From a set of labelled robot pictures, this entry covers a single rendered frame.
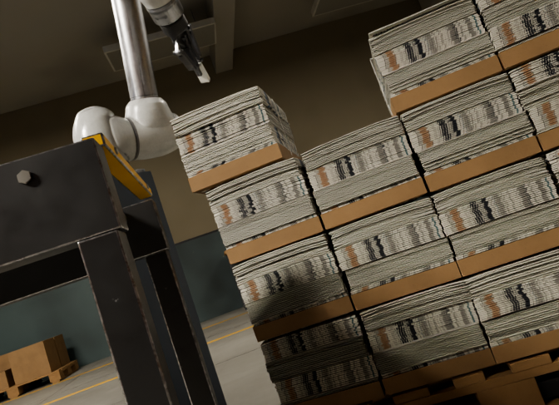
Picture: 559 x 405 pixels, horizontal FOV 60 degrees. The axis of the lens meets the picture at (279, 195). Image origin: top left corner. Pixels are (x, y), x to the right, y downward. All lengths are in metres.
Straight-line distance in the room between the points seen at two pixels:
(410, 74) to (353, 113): 7.33
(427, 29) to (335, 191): 0.50
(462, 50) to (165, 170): 7.09
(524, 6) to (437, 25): 0.21
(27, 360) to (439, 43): 6.71
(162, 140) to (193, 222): 6.25
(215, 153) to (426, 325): 0.74
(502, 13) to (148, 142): 1.17
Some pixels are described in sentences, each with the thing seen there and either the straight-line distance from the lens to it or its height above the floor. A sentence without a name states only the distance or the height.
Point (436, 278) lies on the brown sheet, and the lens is 1.33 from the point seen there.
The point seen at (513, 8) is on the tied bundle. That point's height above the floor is 0.97.
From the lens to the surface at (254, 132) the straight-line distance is 1.39.
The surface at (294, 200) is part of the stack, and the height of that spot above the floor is 0.71.
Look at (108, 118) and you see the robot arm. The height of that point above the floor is 1.21.
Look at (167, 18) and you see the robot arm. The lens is 1.42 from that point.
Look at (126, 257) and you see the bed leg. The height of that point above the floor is 0.64.
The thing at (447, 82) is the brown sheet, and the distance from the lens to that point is 1.38.
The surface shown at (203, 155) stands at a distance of 1.43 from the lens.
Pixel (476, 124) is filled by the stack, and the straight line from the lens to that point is 1.37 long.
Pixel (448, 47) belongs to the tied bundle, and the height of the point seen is 0.95.
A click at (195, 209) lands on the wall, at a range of 8.04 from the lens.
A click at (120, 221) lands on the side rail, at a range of 0.63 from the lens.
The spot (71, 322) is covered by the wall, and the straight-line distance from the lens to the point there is 8.32.
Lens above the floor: 0.58
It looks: 7 degrees up
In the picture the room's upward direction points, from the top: 20 degrees counter-clockwise
